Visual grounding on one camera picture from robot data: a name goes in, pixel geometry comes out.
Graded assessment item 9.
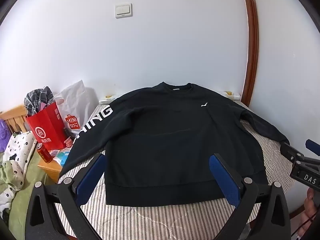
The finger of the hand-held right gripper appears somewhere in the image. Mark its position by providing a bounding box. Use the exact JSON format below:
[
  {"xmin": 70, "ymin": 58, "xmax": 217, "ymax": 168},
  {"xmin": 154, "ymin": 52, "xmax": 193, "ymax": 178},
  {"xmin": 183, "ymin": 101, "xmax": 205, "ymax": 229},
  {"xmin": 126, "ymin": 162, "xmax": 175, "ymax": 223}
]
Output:
[
  {"xmin": 280, "ymin": 142, "xmax": 304, "ymax": 162},
  {"xmin": 305, "ymin": 139, "xmax": 320, "ymax": 156}
]

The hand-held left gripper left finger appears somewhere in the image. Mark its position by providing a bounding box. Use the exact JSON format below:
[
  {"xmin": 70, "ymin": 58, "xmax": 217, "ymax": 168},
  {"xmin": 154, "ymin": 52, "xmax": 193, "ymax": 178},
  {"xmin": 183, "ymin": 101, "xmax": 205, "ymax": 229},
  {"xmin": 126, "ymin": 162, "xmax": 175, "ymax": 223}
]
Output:
[{"xmin": 25, "ymin": 152, "xmax": 106, "ymax": 240}]

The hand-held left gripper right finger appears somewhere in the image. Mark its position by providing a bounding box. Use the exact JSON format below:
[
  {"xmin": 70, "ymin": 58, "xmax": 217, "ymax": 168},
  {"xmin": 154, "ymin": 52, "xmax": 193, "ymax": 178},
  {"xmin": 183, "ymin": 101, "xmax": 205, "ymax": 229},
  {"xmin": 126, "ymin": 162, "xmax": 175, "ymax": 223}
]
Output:
[{"xmin": 209, "ymin": 153, "xmax": 292, "ymax": 240}]

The black sweatshirt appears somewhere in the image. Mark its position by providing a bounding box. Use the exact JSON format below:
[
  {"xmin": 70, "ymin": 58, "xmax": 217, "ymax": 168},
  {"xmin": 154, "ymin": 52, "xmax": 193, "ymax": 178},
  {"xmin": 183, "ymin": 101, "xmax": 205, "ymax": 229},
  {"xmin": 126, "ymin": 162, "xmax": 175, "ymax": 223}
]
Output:
[{"xmin": 59, "ymin": 81, "xmax": 290, "ymax": 205}]

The person's right hand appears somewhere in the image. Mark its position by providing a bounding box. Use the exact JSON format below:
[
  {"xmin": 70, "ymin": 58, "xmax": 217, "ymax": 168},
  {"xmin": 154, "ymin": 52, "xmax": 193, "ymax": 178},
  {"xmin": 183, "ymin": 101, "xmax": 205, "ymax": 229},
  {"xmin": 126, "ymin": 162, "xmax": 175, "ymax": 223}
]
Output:
[{"xmin": 304, "ymin": 187, "xmax": 320, "ymax": 228}]

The blue tissue packet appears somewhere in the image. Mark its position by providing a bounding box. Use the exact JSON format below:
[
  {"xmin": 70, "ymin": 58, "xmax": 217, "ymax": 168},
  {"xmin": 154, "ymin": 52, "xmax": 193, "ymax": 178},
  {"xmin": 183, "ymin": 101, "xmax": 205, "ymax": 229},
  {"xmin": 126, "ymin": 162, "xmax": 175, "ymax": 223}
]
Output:
[{"xmin": 56, "ymin": 150, "xmax": 71, "ymax": 166}]

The wooden nightstand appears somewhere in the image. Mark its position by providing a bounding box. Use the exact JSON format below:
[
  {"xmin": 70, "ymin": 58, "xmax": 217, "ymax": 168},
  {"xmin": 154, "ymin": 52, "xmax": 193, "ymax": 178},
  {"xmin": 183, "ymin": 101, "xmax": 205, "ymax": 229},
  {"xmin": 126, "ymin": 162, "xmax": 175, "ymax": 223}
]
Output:
[{"xmin": 37, "ymin": 147, "xmax": 73, "ymax": 183}]

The red drink can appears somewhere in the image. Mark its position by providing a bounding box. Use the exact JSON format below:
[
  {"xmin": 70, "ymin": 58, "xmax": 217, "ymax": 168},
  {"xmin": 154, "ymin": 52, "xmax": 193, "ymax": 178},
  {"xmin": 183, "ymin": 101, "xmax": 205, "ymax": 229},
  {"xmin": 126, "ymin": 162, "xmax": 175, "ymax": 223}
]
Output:
[{"xmin": 36, "ymin": 143, "xmax": 52, "ymax": 163}]

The green blanket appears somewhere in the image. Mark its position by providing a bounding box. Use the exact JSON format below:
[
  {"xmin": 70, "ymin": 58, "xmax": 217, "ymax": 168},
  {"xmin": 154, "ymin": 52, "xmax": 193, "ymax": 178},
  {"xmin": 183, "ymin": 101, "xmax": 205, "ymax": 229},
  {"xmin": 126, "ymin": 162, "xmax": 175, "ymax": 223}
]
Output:
[{"xmin": 0, "ymin": 152, "xmax": 48, "ymax": 230}]

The red paper bag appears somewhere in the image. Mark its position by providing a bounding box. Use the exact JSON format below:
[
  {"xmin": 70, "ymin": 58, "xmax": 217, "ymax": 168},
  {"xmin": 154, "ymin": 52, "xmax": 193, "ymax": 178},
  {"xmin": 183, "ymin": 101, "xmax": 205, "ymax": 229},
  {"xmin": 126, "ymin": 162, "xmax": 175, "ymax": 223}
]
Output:
[{"xmin": 25, "ymin": 102, "xmax": 67, "ymax": 150}]

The striped bed mattress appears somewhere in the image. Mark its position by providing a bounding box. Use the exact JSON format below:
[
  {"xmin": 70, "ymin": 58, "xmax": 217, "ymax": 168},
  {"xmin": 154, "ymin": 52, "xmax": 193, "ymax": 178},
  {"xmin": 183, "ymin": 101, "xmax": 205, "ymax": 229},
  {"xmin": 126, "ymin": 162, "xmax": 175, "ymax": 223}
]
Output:
[{"xmin": 54, "ymin": 100, "xmax": 300, "ymax": 240}]

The white plastic shopping bag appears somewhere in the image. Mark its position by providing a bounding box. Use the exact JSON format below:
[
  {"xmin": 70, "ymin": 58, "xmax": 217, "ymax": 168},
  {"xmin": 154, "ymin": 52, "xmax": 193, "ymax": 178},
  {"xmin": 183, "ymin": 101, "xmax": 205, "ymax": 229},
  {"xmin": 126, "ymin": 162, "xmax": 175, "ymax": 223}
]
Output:
[{"xmin": 54, "ymin": 80, "xmax": 99, "ymax": 138}]

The white floral pillow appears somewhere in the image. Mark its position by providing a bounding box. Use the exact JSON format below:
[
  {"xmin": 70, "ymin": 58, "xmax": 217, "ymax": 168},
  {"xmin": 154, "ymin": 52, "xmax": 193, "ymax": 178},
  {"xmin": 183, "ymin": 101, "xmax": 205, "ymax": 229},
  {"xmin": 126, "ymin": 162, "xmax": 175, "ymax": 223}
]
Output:
[{"xmin": 0, "ymin": 131, "xmax": 38, "ymax": 212}]

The grey plaid cloth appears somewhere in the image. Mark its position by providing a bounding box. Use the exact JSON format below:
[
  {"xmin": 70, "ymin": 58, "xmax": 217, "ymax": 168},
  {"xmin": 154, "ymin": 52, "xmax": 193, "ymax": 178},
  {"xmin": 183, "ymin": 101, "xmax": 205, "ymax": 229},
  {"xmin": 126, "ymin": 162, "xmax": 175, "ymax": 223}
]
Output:
[{"xmin": 24, "ymin": 86, "xmax": 55, "ymax": 117}]

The purple plush toy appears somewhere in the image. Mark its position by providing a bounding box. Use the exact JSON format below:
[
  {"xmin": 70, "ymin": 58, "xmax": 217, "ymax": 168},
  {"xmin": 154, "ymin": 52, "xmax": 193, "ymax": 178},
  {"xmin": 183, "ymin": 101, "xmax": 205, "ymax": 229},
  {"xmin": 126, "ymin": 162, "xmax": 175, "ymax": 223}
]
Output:
[{"xmin": 0, "ymin": 118, "xmax": 13, "ymax": 152}]

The wooden headboard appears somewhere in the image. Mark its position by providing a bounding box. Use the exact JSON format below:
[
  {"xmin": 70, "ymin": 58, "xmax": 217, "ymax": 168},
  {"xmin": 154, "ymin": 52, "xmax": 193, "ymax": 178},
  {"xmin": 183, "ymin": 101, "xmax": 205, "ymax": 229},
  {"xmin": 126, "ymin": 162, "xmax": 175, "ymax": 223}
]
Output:
[{"xmin": 0, "ymin": 104, "xmax": 28, "ymax": 133}]

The brown wooden door trim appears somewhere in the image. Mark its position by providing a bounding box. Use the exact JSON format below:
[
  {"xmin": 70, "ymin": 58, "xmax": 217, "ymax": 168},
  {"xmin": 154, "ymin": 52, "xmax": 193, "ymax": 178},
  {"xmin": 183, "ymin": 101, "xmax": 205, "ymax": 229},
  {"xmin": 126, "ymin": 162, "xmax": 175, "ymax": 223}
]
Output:
[{"xmin": 240, "ymin": 0, "xmax": 259, "ymax": 105}]

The wooden bed frame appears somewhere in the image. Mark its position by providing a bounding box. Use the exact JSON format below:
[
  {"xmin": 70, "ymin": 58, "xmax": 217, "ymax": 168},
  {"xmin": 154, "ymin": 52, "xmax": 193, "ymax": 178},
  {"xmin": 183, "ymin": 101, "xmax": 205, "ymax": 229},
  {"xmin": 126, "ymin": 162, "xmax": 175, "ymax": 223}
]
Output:
[{"xmin": 289, "ymin": 201, "xmax": 306, "ymax": 217}]

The black cable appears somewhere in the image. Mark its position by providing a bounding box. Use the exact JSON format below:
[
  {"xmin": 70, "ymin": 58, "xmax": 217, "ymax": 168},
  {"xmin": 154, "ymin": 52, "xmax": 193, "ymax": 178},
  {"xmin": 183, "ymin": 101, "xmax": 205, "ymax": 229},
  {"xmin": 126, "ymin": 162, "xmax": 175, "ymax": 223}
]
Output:
[{"xmin": 291, "ymin": 211, "xmax": 319, "ymax": 238}]

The white light switch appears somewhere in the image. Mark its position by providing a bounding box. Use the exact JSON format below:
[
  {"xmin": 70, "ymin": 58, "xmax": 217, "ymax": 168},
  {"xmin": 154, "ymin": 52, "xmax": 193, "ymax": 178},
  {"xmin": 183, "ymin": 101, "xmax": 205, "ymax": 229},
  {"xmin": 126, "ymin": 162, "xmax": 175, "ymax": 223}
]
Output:
[{"xmin": 115, "ymin": 3, "xmax": 133, "ymax": 19}]

